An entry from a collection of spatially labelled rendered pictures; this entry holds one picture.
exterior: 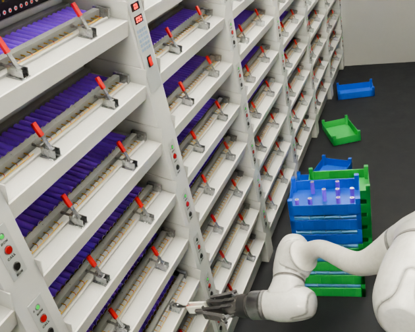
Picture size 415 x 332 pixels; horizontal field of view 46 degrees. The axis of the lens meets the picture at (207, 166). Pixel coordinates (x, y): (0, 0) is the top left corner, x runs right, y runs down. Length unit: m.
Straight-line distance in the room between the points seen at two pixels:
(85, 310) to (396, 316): 0.74
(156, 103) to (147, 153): 0.15
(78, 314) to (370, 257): 0.73
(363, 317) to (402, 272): 1.40
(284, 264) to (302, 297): 0.13
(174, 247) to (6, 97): 0.88
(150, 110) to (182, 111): 0.24
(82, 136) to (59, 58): 0.19
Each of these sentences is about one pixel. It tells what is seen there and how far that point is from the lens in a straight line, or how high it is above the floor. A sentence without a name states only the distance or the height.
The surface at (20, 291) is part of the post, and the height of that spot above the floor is 1.14.
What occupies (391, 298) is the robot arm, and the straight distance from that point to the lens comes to 0.99.
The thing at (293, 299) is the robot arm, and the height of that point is 0.70.
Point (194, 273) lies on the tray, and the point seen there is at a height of 0.57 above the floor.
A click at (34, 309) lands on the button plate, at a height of 1.08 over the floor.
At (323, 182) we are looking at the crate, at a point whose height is 0.52.
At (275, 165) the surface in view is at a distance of 2.81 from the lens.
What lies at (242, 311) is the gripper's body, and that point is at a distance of 1.59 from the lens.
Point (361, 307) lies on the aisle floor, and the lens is 2.43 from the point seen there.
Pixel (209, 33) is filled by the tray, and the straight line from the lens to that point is 1.92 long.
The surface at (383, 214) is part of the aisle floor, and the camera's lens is 2.96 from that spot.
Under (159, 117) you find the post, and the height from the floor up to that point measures 1.20.
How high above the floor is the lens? 1.77
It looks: 29 degrees down
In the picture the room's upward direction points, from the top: 13 degrees counter-clockwise
